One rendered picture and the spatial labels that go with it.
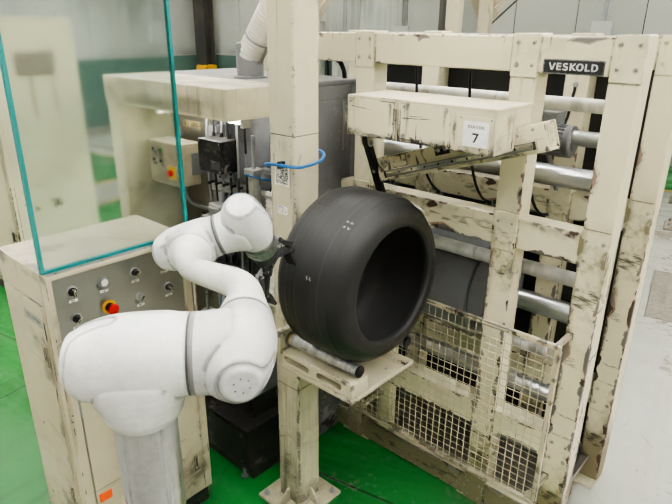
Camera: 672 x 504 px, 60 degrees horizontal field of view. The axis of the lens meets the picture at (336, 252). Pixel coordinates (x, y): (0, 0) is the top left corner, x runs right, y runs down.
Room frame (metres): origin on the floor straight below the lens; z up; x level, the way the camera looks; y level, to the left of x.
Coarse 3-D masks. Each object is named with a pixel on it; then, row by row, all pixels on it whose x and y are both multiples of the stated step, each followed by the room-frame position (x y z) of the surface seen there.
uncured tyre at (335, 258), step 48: (336, 192) 1.93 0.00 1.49; (384, 192) 1.95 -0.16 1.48; (336, 240) 1.70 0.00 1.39; (384, 240) 2.19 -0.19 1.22; (432, 240) 1.99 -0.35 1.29; (288, 288) 1.73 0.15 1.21; (336, 288) 1.64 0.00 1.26; (384, 288) 2.13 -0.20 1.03; (336, 336) 1.64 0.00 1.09; (384, 336) 1.94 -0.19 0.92
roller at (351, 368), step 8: (296, 336) 1.94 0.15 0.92; (296, 344) 1.91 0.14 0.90; (304, 344) 1.89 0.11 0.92; (312, 352) 1.85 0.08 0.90; (320, 352) 1.83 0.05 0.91; (328, 352) 1.82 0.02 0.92; (328, 360) 1.80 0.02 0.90; (336, 360) 1.78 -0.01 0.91; (344, 360) 1.77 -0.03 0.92; (344, 368) 1.75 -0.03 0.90; (352, 368) 1.73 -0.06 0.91; (360, 368) 1.73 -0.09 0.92; (360, 376) 1.73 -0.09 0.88
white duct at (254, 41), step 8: (264, 0) 2.52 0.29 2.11; (256, 8) 2.57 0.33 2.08; (264, 8) 2.52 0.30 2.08; (256, 16) 2.55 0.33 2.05; (264, 16) 2.53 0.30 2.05; (256, 24) 2.56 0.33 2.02; (264, 24) 2.54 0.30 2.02; (248, 32) 2.59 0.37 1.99; (256, 32) 2.56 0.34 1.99; (264, 32) 2.56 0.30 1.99; (248, 40) 2.59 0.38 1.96; (256, 40) 2.57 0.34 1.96; (264, 40) 2.58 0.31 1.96; (248, 48) 2.60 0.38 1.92; (256, 48) 2.59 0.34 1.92; (248, 56) 2.61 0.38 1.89; (256, 56) 2.61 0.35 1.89
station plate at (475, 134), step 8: (464, 120) 1.87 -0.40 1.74; (464, 128) 1.87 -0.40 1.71; (472, 128) 1.85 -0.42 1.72; (480, 128) 1.83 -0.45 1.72; (488, 128) 1.82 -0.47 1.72; (464, 136) 1.87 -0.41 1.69; (472, 136) 1.85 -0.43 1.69; (480, 136) 1.83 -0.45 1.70; (464, 144) 1.87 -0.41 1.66; (472, 144) 1.85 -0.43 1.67; (480, 144) 1.83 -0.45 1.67
